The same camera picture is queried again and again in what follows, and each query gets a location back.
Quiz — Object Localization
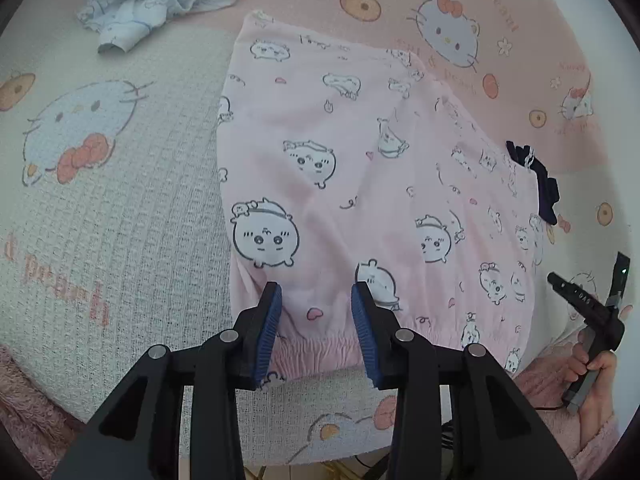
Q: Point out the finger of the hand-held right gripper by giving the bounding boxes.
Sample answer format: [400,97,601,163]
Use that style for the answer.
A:
[546,271,582,307]

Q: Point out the pink fluffy blanket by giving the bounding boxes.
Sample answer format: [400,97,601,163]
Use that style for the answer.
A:
[0,342,86,466]

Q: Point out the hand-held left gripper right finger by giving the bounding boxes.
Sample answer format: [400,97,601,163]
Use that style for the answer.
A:
[350,281,578,480]

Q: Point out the light blue printed garment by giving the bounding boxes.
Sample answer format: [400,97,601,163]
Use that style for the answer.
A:
[75,0,241,56]

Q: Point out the dark striped shorts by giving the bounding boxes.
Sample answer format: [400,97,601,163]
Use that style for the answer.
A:
[505,140,561,226]

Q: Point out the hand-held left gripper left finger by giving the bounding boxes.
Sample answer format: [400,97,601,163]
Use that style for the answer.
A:
[50,281,284,480]

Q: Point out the pink printed pants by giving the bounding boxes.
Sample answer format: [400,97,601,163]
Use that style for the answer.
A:
[216,9,548,381]

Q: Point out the person's right hand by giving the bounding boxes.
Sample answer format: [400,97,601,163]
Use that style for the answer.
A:
[566,339,619,433]

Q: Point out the cat printed blanket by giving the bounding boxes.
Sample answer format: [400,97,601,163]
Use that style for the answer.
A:
[0,0,640,466]

